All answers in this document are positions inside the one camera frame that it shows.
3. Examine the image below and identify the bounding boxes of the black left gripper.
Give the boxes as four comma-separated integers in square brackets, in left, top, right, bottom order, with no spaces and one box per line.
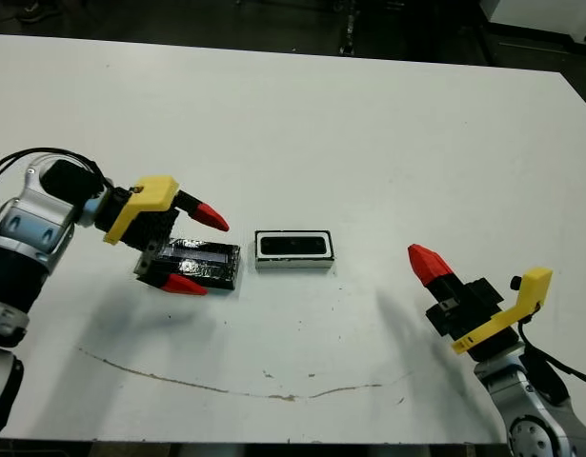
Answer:
[93,187,231,298]

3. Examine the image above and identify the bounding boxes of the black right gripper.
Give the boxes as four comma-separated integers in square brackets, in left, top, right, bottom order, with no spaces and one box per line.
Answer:
[407,243,520,363]

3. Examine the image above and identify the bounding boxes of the shiny black box lid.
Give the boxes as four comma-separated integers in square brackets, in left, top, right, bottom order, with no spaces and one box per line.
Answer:
[147,237,243,292]

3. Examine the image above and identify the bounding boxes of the dark metal chair pole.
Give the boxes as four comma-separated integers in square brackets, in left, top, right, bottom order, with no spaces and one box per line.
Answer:
[337,0,366,56]

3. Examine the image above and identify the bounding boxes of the yellow left wrist camera mount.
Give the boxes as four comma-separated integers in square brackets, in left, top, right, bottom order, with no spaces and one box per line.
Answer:
[102,174,181,247]

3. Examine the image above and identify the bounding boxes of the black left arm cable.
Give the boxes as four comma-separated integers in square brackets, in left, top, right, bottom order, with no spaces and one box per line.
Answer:
[0,148,106,192]

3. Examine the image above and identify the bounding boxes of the yellow wrist camera mount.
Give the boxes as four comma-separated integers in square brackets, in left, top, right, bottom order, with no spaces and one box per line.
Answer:
[102,174,181,247]
[450,267,555,356]

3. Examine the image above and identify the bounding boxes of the white-lined camera box base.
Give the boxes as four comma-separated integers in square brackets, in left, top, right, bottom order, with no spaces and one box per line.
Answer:
[253,228,335,273]

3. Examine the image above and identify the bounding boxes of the yellow right wrist camera mount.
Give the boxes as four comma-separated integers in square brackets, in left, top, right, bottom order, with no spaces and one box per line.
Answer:
[450,267,555,356]

